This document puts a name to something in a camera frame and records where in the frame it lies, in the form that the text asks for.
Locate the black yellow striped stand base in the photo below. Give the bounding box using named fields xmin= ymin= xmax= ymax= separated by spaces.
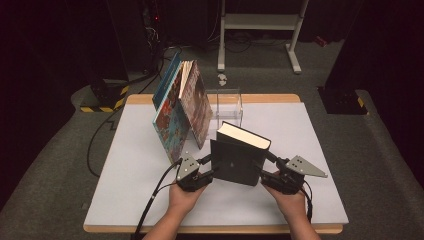
xmin=79 ymin=77 xmax=131 ymax=114

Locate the small red floor object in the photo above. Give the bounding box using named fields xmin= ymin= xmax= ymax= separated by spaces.
xmin=314 ymin=35 xmax=330 ymax=48

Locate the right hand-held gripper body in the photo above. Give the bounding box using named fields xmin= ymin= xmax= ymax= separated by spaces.
xmin=260 ymin=154 xmax=329 ymax=196

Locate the thick black book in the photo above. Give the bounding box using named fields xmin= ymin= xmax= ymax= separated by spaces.
xmin=209 ymin=120 xmax=272 ymax=187

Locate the person's left hand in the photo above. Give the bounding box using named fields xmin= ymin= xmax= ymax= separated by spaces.
xmin=167 ymin=181 xmax=205 ymax=218

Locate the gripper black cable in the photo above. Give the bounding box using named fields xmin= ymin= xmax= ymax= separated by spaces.
xmin=300 ymin=187 xmax=315 ymax=224
xmin=130 ymin=157 xmax=184 ymax=240

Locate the dark blue picture book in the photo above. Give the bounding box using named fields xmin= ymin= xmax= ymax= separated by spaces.
xmin=152 ymin=51 xmax=183 ymax=111

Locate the white metal stand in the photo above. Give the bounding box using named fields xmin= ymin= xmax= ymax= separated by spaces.
xmin=217 ymin=0 xmax=310 ymax=75

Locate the person's right hand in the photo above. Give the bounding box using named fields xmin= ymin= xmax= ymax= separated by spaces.
xmin=265 ymin=170 xmax=308 ymax=222

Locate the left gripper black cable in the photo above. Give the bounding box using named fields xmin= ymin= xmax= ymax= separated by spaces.
xmin=130 ymin=157 xmax=184 ymax=240

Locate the clear acrylic book rack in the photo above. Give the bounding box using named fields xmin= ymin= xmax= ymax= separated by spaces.
xmin=203 ymin=87 xmax=244 ymax=141

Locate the black floor cable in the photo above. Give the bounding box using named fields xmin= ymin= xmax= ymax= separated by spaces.
xmin=86 ymin=48 xmax=184 ymax=179

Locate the dark equipment rack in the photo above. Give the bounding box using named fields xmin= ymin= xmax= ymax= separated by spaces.
xmin=139 ymin=0 xmax=168 ymax=74

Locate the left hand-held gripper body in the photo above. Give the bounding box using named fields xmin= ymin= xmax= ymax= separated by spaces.
xmin=175 ymin=151 xmax=215 ymax=193

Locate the teal hardcover picture book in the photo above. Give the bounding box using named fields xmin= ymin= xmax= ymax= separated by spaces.
xmin=152 ymin=61 xmax=193 ymax=165

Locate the purple magazine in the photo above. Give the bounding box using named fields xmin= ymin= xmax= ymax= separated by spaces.
xmin=178 ymin=59 xmax=215 ymax=151

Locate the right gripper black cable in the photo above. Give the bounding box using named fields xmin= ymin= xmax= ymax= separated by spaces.
xmin=300 ymin=187 xmax=315 ymax=224

